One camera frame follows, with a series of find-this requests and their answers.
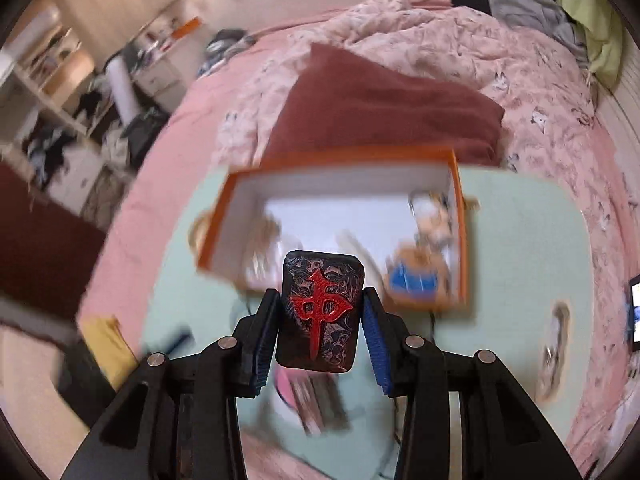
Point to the brown plush pouch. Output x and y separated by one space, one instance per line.
418 277

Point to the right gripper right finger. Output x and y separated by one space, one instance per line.
504 435

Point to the smartphone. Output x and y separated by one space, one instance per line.
633 311

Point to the floral pink duvet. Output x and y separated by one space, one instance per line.
549 119

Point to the dark red pillow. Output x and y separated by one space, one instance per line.
343 100

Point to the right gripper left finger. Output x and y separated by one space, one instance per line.
176 419

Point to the white cartoon figurine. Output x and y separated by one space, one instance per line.
431 213

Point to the white drawer cabinet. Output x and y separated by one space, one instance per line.
167 79

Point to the brown card box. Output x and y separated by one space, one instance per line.
318 403

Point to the lime green garment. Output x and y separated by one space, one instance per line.
604 35

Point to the clothes pile on bed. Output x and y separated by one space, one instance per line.
223 47

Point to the orange cardboard box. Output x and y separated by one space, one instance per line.
317 196

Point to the mint green lap table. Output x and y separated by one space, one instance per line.
528 253

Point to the grey hoodie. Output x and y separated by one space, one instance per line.
547 17

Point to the white paper roll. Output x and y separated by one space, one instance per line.
124 97

